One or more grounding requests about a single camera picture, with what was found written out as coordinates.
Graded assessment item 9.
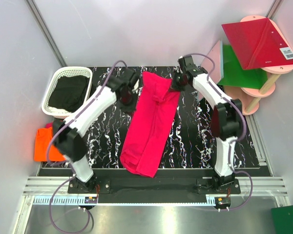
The magenta pink towel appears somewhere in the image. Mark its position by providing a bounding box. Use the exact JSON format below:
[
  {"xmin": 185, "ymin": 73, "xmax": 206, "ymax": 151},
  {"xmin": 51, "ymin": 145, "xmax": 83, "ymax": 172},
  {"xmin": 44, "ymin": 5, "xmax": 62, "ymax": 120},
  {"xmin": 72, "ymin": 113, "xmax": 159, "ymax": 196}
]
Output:
[{"xmin": 120, "ymin": 72, "xmax": 180, "ymax": 177}]

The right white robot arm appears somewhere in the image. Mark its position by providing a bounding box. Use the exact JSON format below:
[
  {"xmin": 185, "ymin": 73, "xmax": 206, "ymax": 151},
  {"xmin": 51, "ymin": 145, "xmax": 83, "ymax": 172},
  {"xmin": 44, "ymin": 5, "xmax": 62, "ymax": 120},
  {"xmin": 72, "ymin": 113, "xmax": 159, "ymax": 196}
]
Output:
[{"xmin": 170, "ymin": 54, "xmax": 247, "ymax": 193}]

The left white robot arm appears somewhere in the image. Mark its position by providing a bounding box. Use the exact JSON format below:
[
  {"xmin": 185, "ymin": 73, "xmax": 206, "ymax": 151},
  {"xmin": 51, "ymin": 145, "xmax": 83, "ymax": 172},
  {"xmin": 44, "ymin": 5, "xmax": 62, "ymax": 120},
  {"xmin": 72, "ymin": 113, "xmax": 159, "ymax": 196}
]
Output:
[{"xmin": 52, "ymin": 68, "xmax": 140, "ymax": 193}]

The pink board with teal edge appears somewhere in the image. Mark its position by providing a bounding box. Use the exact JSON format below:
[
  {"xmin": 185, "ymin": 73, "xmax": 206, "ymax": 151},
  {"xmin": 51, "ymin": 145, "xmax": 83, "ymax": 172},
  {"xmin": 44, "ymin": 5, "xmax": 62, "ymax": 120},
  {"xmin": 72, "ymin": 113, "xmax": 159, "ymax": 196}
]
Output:
[{"xmin": 193, "ymin": 40, "xmax": 223, "ymax": 107}]

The white plastic laundry basket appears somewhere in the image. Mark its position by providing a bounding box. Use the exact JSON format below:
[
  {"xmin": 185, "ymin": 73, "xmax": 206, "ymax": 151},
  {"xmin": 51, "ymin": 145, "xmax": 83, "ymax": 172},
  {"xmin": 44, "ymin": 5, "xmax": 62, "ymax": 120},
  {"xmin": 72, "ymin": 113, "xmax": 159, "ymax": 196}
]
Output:
[{"xmin": 42, "ymin": 66, "xmax": 92, "ymax": 119}]

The green plastic sheet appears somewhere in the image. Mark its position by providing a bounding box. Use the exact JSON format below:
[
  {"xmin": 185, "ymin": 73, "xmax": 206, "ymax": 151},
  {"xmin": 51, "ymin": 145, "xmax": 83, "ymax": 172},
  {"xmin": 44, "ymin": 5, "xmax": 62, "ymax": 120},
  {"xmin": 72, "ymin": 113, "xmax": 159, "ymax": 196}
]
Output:
[{"xmin": 218, "ymin": 45, "xmax": 268, "ymax": 89}]

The black towel in basket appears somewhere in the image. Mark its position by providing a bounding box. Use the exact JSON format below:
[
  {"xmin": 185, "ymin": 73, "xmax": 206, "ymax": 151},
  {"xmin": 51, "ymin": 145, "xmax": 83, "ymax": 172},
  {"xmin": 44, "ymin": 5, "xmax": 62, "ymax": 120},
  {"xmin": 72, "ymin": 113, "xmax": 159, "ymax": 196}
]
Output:
[{"xmin": 48, "ymin": 75, "xmax": 89, "ymax": 113}]

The pink wooden tiered shelf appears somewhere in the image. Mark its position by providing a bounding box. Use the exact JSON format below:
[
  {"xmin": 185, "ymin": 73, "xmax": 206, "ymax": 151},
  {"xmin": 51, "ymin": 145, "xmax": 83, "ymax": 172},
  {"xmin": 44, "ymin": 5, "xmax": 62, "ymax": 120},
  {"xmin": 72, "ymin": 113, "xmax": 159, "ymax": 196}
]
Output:
[{"xmin": 225, "ymin": 15, "xmax": 293, "ymax": 116}]

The red plastic sheet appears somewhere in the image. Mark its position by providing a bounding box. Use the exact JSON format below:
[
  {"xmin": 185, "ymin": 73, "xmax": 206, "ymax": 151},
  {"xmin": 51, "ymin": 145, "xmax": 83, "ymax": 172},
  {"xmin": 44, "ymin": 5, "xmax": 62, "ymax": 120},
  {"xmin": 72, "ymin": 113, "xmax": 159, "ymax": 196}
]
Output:
[{"xmin": 222, "ymin": 18, "xmax": 293, "ymax": 70}]

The folded pink towel under orange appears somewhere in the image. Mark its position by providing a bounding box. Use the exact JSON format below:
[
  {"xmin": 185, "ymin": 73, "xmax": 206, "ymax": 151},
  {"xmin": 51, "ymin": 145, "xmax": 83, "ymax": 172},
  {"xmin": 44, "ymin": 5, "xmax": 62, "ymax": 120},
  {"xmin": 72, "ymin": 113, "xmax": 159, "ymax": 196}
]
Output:
[{"xmin": 45, "ymin": 122, "xmax": 53, "ymax": 128}]

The dark green board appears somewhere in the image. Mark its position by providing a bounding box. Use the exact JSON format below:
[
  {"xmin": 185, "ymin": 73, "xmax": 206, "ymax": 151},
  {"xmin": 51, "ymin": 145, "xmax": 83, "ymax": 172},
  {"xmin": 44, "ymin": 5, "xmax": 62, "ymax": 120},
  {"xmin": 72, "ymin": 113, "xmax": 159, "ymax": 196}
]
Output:
[{"xmin": 271, "ymin": 205, "xmax": 293, "ymax": 234}]

